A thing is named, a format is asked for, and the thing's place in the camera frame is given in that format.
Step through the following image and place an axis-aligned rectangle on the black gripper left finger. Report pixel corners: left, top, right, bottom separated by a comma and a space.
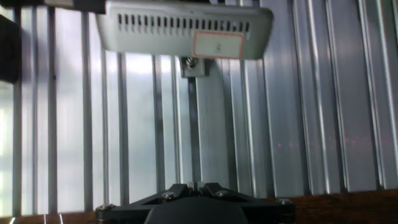
95, 182, 195, 224

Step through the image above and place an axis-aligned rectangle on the metal clamp bracket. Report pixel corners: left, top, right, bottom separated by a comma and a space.
95, 0, 274, 60

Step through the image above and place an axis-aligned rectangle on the black rectangular object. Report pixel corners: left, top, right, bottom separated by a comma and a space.
0, 14, 22, 84

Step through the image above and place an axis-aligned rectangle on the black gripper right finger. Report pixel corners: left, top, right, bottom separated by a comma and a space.
195, 182, 296, 224

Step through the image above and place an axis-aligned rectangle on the small steel mounting bracket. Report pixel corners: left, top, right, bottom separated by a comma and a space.
179, 55, 206, 78

